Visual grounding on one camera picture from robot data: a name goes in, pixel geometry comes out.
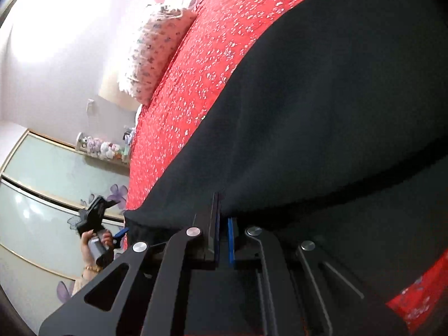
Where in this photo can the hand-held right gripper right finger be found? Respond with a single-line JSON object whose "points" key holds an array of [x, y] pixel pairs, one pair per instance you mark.
{"points": [[231, 243]]}

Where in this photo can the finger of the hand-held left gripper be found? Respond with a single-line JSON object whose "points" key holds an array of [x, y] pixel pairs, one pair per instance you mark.
{"points": [[121, 232]]}

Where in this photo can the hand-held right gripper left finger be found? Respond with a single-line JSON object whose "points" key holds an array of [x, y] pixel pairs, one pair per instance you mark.
{"points": [[216, 232]]}

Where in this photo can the black pants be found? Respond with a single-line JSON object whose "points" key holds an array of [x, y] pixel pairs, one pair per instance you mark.
{"points": [[315, 112]]}

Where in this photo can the person's left forearm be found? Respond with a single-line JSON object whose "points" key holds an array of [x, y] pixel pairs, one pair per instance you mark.
{"points": [[84, 281]]}

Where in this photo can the person's left hand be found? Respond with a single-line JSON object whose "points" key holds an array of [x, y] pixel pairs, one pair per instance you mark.
{"points": [[86, 248]]}

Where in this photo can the glass door wardrobe purple flowers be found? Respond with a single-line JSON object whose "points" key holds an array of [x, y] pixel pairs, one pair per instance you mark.
{"points": [[38, 189]]}

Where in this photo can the shelf of plush toys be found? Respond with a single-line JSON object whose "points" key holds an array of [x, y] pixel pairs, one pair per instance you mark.
{"points": [[103, 147]]}

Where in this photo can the beige headboard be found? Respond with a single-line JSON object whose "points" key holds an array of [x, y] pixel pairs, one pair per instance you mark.
{"points": [[112, 85]]}

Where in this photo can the red floral bedspread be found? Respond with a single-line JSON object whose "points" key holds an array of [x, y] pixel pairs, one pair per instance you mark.
{"points": [[196, 94]]}

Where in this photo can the white floral ruffled pillow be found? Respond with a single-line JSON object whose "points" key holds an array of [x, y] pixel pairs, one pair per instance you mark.
{"points": [[150, 56]]}

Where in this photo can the white wall switch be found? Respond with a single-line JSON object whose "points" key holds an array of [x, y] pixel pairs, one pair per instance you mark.
{"points": [[91, 106]]}

